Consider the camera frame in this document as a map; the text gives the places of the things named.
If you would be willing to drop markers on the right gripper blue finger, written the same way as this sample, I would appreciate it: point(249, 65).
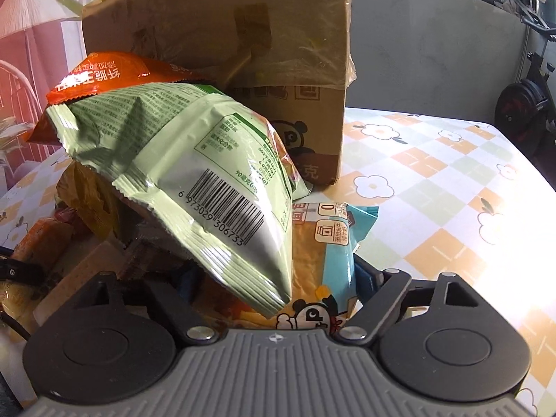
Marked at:
point(381, 292)

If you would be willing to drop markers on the blue panda bread packet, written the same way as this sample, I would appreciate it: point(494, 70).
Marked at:
point(325, 237)

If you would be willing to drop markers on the light green snack bag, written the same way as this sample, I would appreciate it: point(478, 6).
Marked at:
point(214, 173)

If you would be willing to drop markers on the orange snack bag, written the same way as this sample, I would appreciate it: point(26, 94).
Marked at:
point(105, 71)

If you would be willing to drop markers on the black exercise bike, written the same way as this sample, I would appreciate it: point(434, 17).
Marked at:
point(525, 111)

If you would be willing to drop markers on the brown cardboard box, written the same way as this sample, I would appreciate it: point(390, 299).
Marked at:
point(288, 60)

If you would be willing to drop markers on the white pleated lamp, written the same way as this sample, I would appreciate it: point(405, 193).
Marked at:
point(40, 37)

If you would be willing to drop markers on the red wire chair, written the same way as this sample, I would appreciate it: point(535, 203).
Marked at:
point(20, 111)

